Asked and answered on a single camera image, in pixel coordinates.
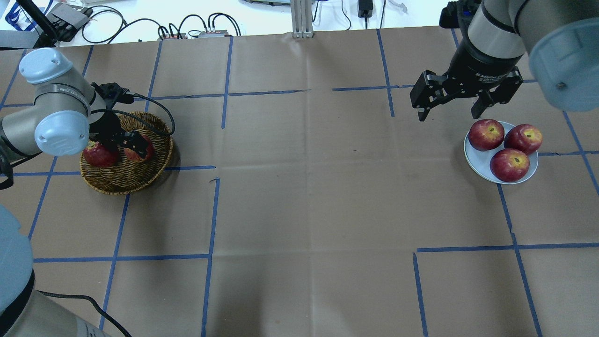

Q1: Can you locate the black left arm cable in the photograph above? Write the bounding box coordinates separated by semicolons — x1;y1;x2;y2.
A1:
105;93;176;137

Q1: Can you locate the white round plate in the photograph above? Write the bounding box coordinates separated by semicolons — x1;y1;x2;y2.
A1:
464;119;543;185

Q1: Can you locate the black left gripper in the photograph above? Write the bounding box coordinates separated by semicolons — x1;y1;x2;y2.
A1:
88;110;151;156

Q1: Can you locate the silver usb hub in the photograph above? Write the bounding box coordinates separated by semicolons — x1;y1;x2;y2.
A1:
197;30;231;38

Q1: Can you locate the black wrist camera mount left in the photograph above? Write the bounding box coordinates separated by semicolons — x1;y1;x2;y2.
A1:
91;82;135;109

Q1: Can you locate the black power adapter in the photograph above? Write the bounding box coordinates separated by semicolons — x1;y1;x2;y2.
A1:
358;0;374;19

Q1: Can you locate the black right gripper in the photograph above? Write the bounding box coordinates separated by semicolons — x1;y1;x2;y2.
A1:
410;44;523;122

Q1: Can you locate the round wicker basket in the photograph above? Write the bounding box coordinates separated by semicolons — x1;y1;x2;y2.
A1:
80;111;174;195

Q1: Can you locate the dark red basket apple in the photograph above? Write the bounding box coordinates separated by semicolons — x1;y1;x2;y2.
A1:
82;144;120;167

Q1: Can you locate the aluminium frame post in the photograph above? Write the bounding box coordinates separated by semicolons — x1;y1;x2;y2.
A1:
290;0;314;38

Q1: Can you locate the red plate apple back-left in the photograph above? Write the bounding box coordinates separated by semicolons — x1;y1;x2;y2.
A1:
467;119;505;151

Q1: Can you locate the red plate apple front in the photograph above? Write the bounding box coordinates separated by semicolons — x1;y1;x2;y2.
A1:
489;148;530;182

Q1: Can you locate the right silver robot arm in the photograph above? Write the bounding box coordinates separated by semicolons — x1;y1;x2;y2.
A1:
410;0;599;121

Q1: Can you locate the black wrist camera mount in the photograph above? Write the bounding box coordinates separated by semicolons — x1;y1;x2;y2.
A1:
438;0;482;29
91;82;135;109

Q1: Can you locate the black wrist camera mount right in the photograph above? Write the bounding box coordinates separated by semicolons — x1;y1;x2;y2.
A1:
438;0;482;29

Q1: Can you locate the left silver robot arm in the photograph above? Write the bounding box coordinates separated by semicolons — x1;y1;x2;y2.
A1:
0;48;148;337

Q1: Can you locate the yellow-red apple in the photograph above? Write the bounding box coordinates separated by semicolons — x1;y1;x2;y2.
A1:
124;135;155;163

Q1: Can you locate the red plate apple back-right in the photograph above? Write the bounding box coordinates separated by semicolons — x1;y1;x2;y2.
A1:
504;124;543;155

